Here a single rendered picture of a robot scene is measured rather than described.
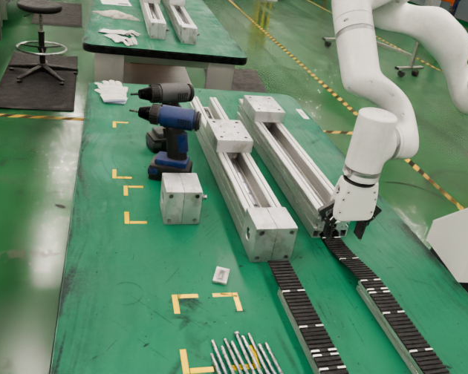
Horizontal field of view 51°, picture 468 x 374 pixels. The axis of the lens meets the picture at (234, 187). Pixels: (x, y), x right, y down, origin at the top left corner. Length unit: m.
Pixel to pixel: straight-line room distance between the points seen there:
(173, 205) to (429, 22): 0.79
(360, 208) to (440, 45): 0.49
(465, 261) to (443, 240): 0.10
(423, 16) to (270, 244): 0.70
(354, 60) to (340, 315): 0.56
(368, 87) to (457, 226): 0.42
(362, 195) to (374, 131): 0.16
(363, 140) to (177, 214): 0.48
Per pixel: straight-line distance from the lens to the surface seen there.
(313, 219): 1.27
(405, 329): 1.07
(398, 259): 1.32
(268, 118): 1.73
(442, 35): 1.41
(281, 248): 1.16
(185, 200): 1.21
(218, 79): 2.99
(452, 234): 1.34
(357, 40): 1.18
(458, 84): 1.49
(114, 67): 2.93
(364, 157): 1.10
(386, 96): 1.17
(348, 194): 1.15
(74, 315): 1.00
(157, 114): 1.36
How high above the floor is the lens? 1.47
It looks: 29 degrees down
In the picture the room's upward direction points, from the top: 9 degrees clockwise
